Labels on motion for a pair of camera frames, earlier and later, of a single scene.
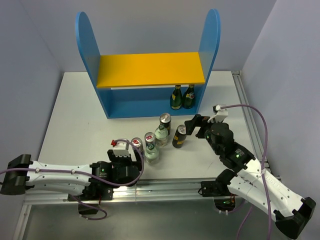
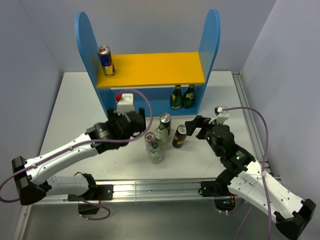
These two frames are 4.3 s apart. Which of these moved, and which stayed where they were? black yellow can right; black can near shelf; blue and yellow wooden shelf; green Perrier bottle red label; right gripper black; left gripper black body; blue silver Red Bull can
Moved: blue silver Red Bull can; left gripper black body
Stayed: black can near shelf; black yellow can right; right gripper black; blue and yellow wooden shelf; green Perrier bottle red label
